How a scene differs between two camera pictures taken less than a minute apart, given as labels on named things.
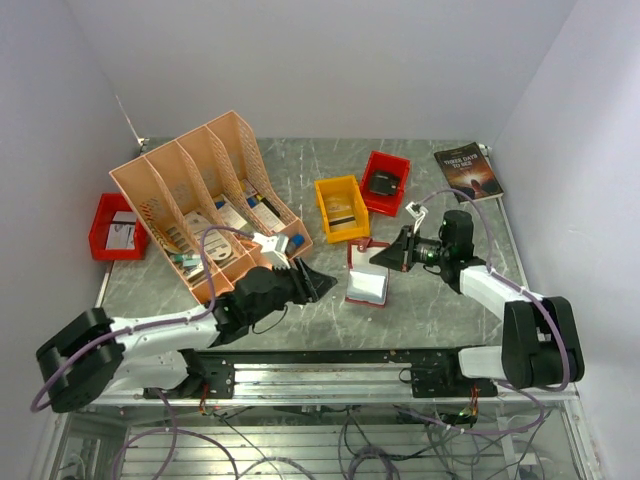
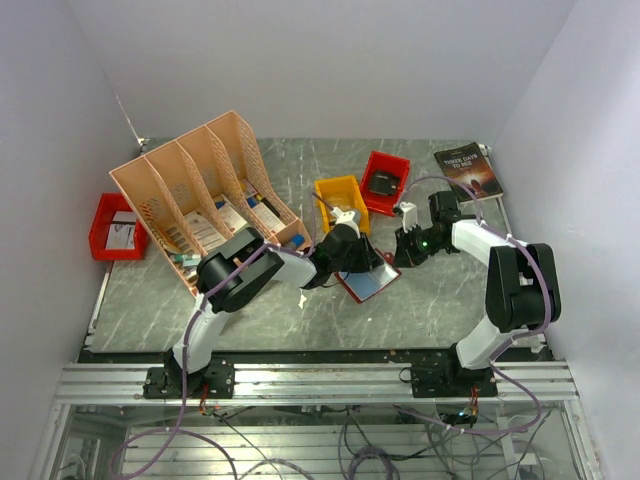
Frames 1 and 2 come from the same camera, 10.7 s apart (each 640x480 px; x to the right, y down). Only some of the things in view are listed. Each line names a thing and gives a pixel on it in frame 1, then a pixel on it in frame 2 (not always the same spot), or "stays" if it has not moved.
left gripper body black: x=288 y=287 → x=359 y=259
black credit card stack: x=384 y=183 stays
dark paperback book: x=468 y=172 stays
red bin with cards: x=384 y=180 stays
